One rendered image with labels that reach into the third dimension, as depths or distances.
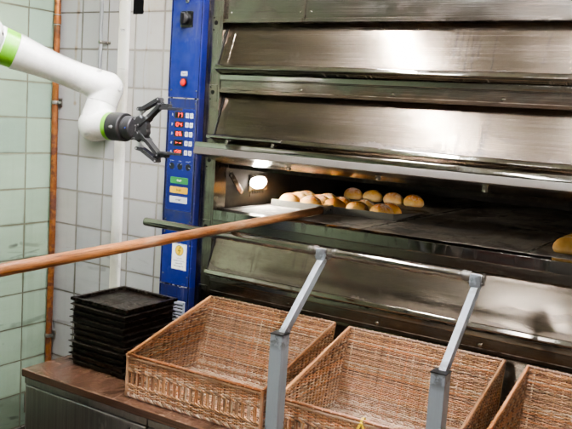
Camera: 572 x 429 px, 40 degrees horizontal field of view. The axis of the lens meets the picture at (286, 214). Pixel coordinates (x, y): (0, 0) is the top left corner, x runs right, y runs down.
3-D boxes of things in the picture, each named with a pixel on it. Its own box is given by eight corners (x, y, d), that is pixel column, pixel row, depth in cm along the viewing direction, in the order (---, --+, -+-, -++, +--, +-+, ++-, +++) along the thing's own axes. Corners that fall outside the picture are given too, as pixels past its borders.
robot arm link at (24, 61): (5, 71, 250) (13, 65, 240) (16, 38, 252) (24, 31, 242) (111, 112, 267) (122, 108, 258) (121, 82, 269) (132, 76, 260)
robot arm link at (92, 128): (89, 145, 265) (66, 133, 256) (100, 110, 267) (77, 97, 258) (120, 148, 258) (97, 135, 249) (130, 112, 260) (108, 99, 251)
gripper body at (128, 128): (135, 114, 254) (157, 116, 249) (134, 140, 255) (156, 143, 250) (119, 113, 248) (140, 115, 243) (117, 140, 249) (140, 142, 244)
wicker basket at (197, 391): (206, 362, 308) (209, 293, 305) (334, 396, 280) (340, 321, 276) (121, 396, 266) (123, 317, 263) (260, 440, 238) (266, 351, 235)
